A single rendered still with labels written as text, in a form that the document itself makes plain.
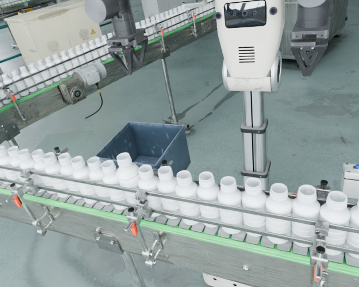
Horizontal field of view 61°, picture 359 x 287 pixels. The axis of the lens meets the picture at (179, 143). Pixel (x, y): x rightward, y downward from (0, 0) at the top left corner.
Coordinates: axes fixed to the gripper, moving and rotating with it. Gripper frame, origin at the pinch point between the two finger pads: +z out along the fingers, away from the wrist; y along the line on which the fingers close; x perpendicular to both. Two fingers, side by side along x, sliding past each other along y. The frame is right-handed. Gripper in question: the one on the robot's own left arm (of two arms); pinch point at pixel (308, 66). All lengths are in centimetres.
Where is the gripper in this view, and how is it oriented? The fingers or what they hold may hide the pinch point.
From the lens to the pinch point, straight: 74.4
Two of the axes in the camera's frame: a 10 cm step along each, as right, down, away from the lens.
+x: -9.0, -1.0, 4.1
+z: 1.6, 8.2, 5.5
